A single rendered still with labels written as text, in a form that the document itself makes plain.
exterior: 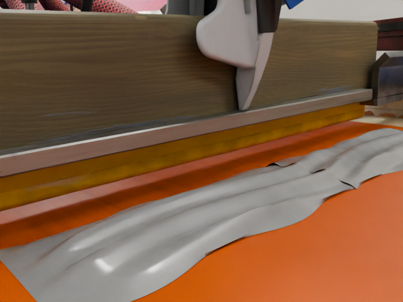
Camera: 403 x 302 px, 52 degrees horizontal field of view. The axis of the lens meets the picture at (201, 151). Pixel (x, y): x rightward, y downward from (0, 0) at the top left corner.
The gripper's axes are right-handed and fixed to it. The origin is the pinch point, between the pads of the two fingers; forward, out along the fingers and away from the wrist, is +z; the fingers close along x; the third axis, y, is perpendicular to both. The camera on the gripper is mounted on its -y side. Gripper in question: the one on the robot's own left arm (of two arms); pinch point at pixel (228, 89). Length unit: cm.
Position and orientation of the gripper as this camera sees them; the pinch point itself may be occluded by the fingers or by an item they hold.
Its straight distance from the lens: 31.8
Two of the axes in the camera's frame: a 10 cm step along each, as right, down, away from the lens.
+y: -7.5, 1.9, -6.3
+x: 6.6, 1.6, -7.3
